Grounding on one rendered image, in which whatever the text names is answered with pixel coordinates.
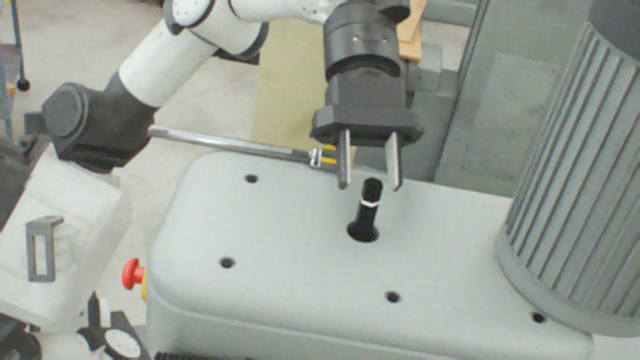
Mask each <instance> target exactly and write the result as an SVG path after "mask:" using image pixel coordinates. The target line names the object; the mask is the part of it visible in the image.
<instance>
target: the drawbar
mask: <svg viewBox="0 0 640 360"><path fill-rule="evenodd" d="M383 187H384V186H383V183H382V181H381V180H378V179H375V178H373V177H371V178H369V179H366V180H364V183H363V186H362V191H361V197H362V200H363V201H366V202H368V203H371V204H374V203H376V202H379V201H380V199H381V195H382V191H383ZM378 206H379V204H376V205H374V206H370V205H367V204H364V203H362V201H361V198H360V199H359V204H358V208H357V212H356V216H355V221H354V225H353V229H352V233H351V238H352V239H353V240H355V241H357V242H361V243H369V241H370V237H371V234H372V230H373V226H374V222H375V218H376V214H377V210H378Z"/></svg>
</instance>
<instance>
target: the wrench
mask: <svg viewBox="0 0 640 360"><path fill-rule="evenodd" d="M148 137H153V138H159V139H165V140H171V141H177V142H183V143H189V144H195V145H201V146H207V147H213V148H219V149H225V150H230V151H236V152H242V153H248V154H254V155H260V156H266V157H272V158H278V159H284V160H290V161H296V162H302V163H308V164H309V163H311V164H310V168H311V169H316V170H318V169H319V171H323V172H329V173H335V174H337V171H336V164H333V163H327V162H321V161H320V157H323V158H329V159H335V160H336V158H335V150H331V149H325V148H322V149H320V148H316V147H314V148H313V150H312V151H307V150H301V149H295V148H289V147H283V146H277V145H271V144H265V143H259V142H253V141H247V140H241V139H235V138H229V137H224V136H218V135H212V134H206V133H200V132H194V131H188V130H183V129H177V128H171V127H165V126H159V125H153V124H152V125H150V127H149V129H148Z"/></svg>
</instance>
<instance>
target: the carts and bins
mask: <svg viewBox="0 0 640 360"><path fill-rule="evenodd" d="M4 1H5V0H0V19H1V14H2V10H3V6H4ZM11 9H12V17H13V25H14V32H15V41H16V44H11V43H1V36H0V119H4V120H5V127H6V134H7V140H8V141H10V142H12V143H14V144H15V139H14V132H13V124H12V113H13V107H14V102H15V96H16V89H18V90H20V91H22V92H27V91H28V90H29V89H30V83H29V80H27V79H26V74H25V65H24V56H23V44H22V39H21V31H20V22H19V14H18V5H17V0H11ZM19 74H20V80H18V77H19Z"/></svg>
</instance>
